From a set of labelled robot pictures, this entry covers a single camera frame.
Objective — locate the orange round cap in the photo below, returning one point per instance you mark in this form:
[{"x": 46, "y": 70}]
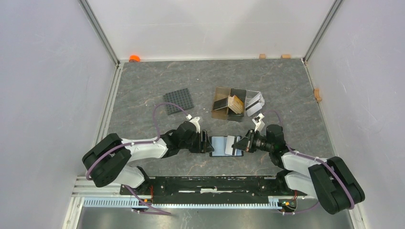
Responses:
[{"x": 134, "y": 58}]

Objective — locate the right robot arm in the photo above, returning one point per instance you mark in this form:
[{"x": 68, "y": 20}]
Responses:
[{"x": 329, "y": 181}]

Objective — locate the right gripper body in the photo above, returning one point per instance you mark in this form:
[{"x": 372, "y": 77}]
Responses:
[{"x": 260, "y": 142}]

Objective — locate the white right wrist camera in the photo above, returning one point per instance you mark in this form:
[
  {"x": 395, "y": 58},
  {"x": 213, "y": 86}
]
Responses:
[{"x": 258, "y": 121}]

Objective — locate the dark grey stud baseplate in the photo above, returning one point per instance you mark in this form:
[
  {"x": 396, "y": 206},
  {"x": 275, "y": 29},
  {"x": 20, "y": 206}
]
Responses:
[{"x": 181, "y": 97}]

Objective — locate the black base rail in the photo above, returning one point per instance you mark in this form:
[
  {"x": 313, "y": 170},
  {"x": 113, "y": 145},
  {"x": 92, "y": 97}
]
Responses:
[{"x": 213, "y": 190}]

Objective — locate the orange card stack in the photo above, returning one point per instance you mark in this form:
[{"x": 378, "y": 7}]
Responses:
[{"x": 235, "y": 104}]

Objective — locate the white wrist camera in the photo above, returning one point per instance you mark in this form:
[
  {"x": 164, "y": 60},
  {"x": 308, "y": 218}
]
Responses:
[
  {"x": 258, "y": 121},
  {"x": 195, "y": 121}
]

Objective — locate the black credit card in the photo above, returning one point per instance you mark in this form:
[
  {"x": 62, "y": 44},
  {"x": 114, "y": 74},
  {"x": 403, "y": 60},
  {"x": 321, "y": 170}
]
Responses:
[{"x": 220, "y": 104}]

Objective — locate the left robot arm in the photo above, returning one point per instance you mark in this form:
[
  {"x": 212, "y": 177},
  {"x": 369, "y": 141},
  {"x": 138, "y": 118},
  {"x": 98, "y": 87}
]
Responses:
[{"x": 108, "y": 161}]

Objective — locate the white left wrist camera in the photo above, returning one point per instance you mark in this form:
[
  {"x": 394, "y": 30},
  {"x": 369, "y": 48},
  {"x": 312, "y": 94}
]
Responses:
[{"x": 195, "y": 121}]

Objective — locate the curved wooden piece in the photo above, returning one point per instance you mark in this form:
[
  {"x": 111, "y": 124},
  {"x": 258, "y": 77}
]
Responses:
[{"x": 317, "y": 95}]

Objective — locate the amber and black organizer box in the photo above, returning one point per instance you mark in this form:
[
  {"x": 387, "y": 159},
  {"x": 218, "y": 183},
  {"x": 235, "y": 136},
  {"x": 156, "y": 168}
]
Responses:
[{"x": 226, "y": 113}]

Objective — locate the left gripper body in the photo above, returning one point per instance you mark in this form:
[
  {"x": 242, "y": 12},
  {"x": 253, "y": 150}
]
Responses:
[{"x": 194, "y": 144}]

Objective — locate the black card holder wallet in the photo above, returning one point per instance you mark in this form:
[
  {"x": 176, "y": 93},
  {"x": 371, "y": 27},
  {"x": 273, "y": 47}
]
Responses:
[{"x": 222, "y": 146}]

